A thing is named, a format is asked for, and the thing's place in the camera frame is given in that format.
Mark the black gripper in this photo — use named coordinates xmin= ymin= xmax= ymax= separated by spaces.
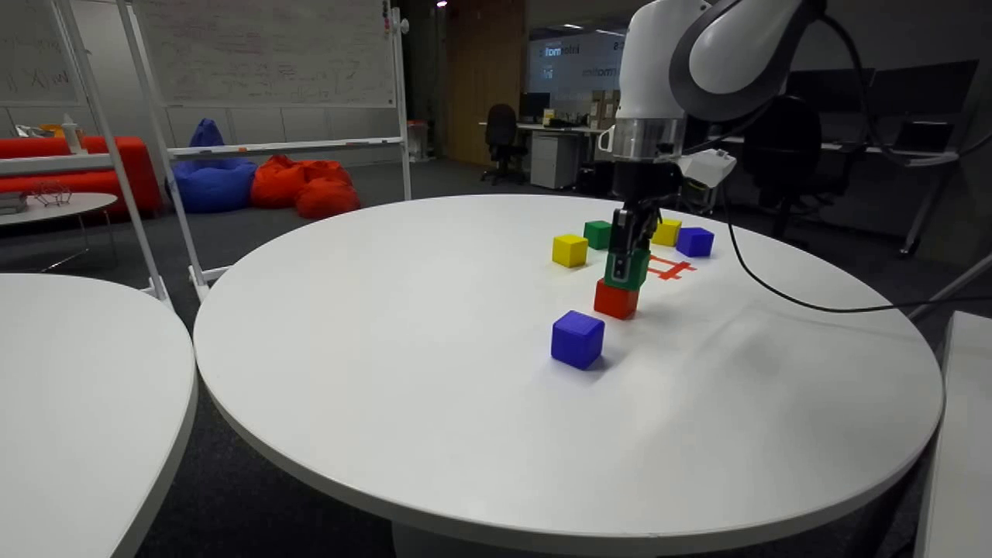
xmin=604 ymin=153 xmax=686 ymax=285

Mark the green toy block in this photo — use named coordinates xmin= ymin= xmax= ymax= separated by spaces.
xmin=579 ymin=216 xmax=617 ymax=253
xmin=601 ymin=246 xmax=653 ymax=294

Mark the orange toy block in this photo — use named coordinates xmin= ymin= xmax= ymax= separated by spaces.
xmin=589 ymin=276 xmax=642 ymax=323

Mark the blue toy block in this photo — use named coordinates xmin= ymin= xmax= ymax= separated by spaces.
xmin=671 ymin=222 xmax=718 ymax=260
xmin=549 ymin=306 xmax=609 ymax=372

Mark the yellow toy block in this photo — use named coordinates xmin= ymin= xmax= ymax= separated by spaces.
xmin=549 ymin=231 xmax=591 ymax=274
xmin=650 ymin=214 xmax=686 ymax=252

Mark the office desk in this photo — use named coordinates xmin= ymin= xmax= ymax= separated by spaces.
xmin=514 ymin=117 xmax=621 ymax=192

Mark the black office chair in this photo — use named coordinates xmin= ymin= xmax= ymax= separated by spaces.
xmin=737 ymin=96 xmax=830 ymax=225
xmin=481 ymin=98 xmax=526 ymax=188

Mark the lit computer monitor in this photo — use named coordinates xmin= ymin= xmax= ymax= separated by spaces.
xmin=523 ymin=29 xmax=628 ymax=110

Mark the orange beanbag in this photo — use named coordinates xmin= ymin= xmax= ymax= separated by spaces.
xmin=249 ymin=153 xmax=314 ymax=211
xmin=293 ymin=160 xmax=361 ymax=220

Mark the white base unit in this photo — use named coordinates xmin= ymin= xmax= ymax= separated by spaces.
xmin=911 ymin=306 xmax=992 ymax=558

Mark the large whiteboard on stand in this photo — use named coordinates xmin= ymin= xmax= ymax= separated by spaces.
xmin=111 ymin=0 xmax=417 ymax=287

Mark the blue beanbag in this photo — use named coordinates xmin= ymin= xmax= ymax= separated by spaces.
xmin=171 ymin=114 xmax=257 ymax=216

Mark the small whiteboard on stand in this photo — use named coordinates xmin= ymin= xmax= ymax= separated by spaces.
xmin=0 ymin=0 xmax=172 ymax=305

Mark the small white round table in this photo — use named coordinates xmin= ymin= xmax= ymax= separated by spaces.
xmin=0 ymin=188 xmax=123 ymax=232

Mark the white round side table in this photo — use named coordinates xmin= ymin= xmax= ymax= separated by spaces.
xmin=0 ymin=268 xmax=200 ymax=558

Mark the red beanbag sofa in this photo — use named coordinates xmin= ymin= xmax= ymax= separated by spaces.
xmin=0 ymin=130 xmax=171 ymax=220

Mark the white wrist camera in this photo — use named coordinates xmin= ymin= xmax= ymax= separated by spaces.
xmin=677 ymin=147 xmax=741 ymax=192

